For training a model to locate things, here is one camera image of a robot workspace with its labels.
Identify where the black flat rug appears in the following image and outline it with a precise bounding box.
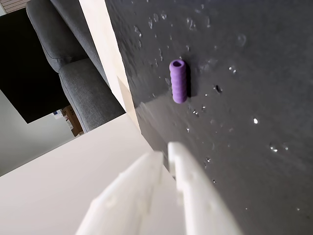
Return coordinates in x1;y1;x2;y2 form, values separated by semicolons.
0;8;72;124

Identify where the brown cardboard box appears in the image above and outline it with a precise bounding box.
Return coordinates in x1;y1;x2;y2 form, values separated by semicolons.
61;104;85;137

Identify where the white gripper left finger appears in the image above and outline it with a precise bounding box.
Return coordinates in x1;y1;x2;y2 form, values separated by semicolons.
74;151;177;235

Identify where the grey fabric sofa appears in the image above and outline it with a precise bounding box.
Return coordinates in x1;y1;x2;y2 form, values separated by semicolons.
25;0;127;133

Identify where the purple ribbed pen grip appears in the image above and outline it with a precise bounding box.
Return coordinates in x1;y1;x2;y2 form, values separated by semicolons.
169;59;189;105

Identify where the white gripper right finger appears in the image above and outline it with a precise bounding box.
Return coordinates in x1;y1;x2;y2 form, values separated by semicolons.
167;141;243;235

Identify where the black table mat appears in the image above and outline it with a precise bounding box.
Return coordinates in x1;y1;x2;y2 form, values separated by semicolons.
104;0;313;235

